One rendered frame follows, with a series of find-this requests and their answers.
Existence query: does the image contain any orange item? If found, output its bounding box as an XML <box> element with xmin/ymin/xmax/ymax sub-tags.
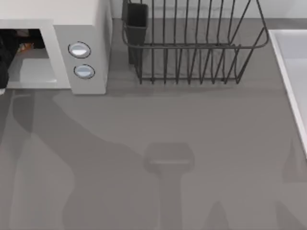
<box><xmin>19</xmin><ymin>42</ymin><xmax>34</xmax><ymax>53</ymax></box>

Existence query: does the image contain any round silver microwave knob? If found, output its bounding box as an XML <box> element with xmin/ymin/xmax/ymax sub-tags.
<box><xmin>68</xmin><ymin>41</ymin><xmax>92</xmax><ymax>59</ymax></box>
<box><xmin>73</xmin><ymin>64</ymin><xmax>95</xmax><ymax>79</ymax></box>

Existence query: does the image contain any pale microwave oven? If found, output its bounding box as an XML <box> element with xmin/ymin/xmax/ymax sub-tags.
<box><xmin>0</xmin><ymin>0</ymin><xmax>113</xmax><ymax>95</ymax></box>

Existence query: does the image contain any dark grey cutlery holder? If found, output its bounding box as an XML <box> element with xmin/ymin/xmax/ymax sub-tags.
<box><xmin>121</xmin><ymin>0</ymin><xmax>149</xmax><ymax>65</ymax></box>

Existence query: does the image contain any white sink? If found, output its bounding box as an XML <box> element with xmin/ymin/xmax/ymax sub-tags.
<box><xmin>268</xmin><ymin>29</ymin><xmax>307</xmax><ymax>161</ymax></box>

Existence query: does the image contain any dark wire dish rack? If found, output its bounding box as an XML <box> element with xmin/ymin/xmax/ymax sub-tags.
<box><xmin>121</xmin><ymin>0</ymin><xmax>269</xmax><ymax>85</ymax></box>

